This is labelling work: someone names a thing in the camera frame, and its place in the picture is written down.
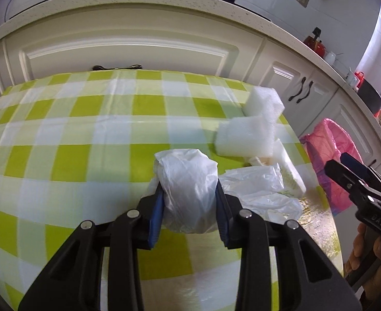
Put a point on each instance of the clear crinkled plastic bag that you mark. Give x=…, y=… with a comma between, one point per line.
x=258, y=188

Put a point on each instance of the pink plastic bag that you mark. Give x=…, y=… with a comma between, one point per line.
x=323, y=155

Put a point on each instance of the white kitchen base cabinet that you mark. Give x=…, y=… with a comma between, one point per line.
x=128, y=45

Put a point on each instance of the white cup with spoon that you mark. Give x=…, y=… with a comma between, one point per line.
x=330, y=58

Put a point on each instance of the white plastic bag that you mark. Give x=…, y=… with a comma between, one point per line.
x=187, y=188

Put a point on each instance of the red kettle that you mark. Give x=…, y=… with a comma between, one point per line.
x=316, y=48

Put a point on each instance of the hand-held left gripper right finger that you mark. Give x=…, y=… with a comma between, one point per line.
x=224, y=220

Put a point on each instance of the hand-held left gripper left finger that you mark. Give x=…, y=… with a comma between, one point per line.
x=154, y=217

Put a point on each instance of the green checked tablecloth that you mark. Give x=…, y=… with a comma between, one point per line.
x=80, y=136

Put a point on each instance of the dark grey pot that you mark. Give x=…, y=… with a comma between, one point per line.
x=370, y=95

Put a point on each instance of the white foam slab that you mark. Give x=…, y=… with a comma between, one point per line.
x=289, y=165

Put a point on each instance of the white mug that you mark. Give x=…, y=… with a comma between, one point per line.
x=351, y=78

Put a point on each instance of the white foam block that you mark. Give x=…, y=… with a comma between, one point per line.
x=263, y=102

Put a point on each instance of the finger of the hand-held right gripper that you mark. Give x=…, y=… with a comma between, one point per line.
x=342, y=176
x=355, y=165

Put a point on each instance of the white rolled foam sheet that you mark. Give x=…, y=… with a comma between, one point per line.
x=242, y=136

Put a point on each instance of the person's right hand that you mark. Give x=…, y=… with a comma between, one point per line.
x=355, y=249

